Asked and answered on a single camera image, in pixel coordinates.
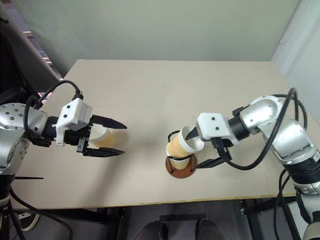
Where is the wire cup holder wooden base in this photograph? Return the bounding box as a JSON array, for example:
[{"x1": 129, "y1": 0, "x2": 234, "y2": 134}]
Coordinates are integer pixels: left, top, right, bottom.
[{"x1": 165, "y1": 129, "x2": 199, "y2": 179}]

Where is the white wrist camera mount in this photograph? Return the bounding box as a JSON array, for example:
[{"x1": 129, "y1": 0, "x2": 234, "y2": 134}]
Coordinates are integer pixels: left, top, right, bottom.
[
  {"x1": 196, "y1": 112, "x2": 241, "y2": 148},
  {"x1": 55, "y1": 97, "x2": 93, "y2": 147}
]

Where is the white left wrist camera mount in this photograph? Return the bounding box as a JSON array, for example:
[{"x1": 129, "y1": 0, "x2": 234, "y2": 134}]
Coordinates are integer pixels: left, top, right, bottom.
[{"x1": 55, "y1": 97, "x2": 93, "y2": 147}]

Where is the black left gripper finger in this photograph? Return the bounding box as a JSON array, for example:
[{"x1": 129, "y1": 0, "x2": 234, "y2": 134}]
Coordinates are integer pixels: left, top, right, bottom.
[
  {"x1": 91, "y1": 114, "x2": 128, "y2": 130},
  {"x1": 83, "y1": 147, "x2": 126, "y2": 158}
]

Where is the black robot body cable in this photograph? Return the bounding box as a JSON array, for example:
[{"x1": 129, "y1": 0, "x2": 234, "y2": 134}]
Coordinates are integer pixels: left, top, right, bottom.
[{"x1": 273, "y1": 169, "x2": 302, "y2": 240}]

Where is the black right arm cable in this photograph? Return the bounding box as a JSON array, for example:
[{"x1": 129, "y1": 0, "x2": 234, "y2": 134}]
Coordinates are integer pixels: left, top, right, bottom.
[{"x1": 223, "y1": 87, "x2": 309, "y2": 172}]

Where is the thick black floor cable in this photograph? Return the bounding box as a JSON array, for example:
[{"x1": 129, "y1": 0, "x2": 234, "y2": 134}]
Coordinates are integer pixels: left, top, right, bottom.
[{"x1": 6, "y1": 188, "x2": 74, "y2": 240}]

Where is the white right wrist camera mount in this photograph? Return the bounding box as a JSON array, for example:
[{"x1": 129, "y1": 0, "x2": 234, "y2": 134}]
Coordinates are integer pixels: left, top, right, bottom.
[{"x1": 196, "y1": 112, "x2": 241, "y2": 148}]

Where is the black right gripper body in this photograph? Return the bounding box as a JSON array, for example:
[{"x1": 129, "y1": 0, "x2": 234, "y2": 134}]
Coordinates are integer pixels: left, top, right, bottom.
[{"x1": 211, "y1": 137, "x2": 233, "y2": 161}]

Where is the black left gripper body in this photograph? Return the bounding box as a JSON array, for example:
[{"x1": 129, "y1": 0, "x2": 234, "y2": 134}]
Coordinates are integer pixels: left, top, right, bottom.
[{"x1": 64, "y1": 114, "x2": 96, "y2": 157}]

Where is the dark rounded shape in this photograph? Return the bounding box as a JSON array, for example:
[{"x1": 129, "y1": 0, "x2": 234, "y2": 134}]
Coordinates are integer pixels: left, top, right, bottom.
[
  {"x1": 141, "y1": 220, "x2": 168, "y2": 240},
  {"x1": 196, "y1": 218, "x2": 225, "y2": 240}
]

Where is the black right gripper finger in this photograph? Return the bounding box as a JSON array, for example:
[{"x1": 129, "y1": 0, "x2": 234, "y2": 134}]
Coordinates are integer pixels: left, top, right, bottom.
[
  {"x1": 196, "y1": 156, "x2": 227, "y2": 169},
  {"x1": 185, "y1": 126, "x2": 200, "y2": 141}
]

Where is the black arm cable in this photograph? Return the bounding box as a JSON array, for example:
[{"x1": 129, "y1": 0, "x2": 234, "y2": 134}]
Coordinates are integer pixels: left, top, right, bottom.
[
  {"x1": 223, "y1": 87, "x2": 309, "y2": 172},
  {"x1": 23, "y1": 79, "x2": 85, "y2": 137}
]

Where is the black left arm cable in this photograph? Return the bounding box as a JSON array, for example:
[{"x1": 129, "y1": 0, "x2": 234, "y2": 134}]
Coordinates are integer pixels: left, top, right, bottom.
[{"x1": 23, "y1": 79, "x2": 85, "y2": 137}]

